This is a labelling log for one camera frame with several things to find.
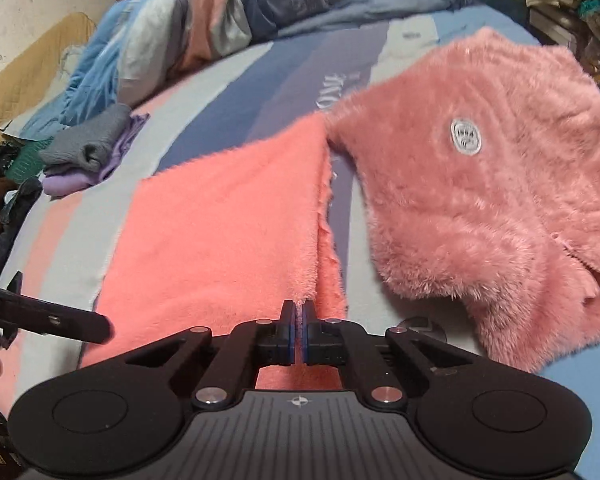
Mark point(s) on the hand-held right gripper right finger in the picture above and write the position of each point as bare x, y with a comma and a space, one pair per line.
304, 334

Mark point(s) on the striped bed sheet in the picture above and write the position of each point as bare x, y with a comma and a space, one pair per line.
260, 90

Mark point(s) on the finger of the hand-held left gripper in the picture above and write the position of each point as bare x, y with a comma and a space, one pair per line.
65, 322
11, 220

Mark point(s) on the green cloth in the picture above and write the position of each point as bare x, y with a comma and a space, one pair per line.
27, 160

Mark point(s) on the light blue blanket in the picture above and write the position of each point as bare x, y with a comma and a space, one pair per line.
95, 60

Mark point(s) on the grey folded cloth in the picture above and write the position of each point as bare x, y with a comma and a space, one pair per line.
85, 140

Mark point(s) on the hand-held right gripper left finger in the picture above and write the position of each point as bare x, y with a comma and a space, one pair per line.
291, 334

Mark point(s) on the pink fluffy garment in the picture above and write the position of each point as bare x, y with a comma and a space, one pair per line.
480, 210

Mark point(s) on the cluttered shelf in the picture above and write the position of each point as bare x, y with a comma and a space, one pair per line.
570, 5

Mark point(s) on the beige quilted mat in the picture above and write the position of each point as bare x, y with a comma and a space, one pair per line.
20, 85

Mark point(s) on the coral pink towel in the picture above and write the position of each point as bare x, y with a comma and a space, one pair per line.
205, 235

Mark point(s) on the purple folded cloth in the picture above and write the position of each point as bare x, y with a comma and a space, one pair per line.
65, 185

